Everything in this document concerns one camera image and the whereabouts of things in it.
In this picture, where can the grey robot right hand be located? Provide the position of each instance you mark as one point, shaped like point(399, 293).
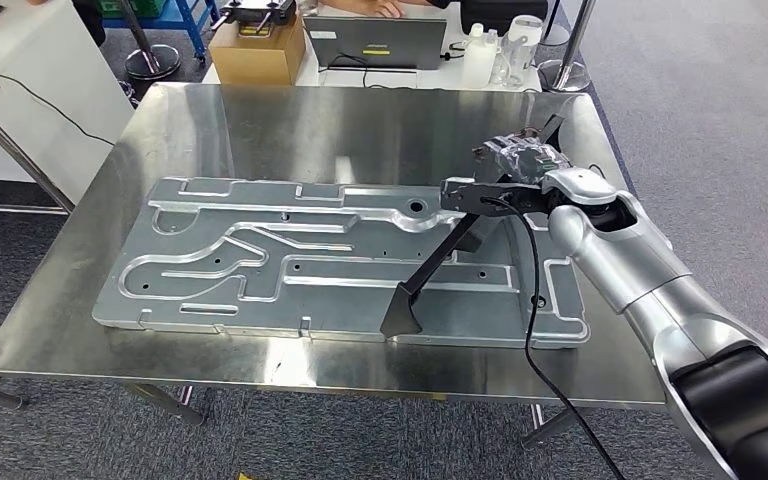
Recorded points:
point(520, 159)

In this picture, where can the black plastic plate part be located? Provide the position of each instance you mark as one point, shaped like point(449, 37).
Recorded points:
point(404, 311)

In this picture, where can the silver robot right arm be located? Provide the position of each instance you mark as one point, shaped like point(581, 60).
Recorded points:
point(622, 258)

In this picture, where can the chrome stanchion base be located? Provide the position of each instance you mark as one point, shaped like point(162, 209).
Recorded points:
point(569, 83)
point(152, 66)

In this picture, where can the white plastic bottle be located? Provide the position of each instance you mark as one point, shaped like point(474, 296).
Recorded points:
point(478, 63)

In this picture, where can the white desk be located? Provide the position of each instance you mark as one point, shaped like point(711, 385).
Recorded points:
point(437, 79)

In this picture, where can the chrome stanchion pole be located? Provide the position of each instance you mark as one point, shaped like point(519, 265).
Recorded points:
point(137, 30)
point(579, 33)

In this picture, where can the black case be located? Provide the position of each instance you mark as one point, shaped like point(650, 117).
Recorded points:
point(503, 13)

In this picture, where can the grey laptop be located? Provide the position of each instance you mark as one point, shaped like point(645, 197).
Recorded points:
point(377, 40)

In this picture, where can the person's hand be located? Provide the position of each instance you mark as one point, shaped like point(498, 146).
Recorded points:
point(384, 8)

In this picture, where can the grey stamped metal plate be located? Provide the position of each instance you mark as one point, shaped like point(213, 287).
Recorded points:
point(357, 311)

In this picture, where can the brown cardboard box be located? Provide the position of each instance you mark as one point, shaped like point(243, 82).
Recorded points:
point(258, 63)

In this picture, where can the blue metal cart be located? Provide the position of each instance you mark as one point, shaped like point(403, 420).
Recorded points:
point(201, 26)

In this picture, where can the green plastic crate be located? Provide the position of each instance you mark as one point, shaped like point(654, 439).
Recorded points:
point(132, 8)

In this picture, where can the small rusty metal bracket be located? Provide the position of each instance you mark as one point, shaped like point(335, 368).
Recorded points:
point(531, 132)

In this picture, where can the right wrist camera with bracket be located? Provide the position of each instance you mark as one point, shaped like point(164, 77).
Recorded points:
point(470, 195)

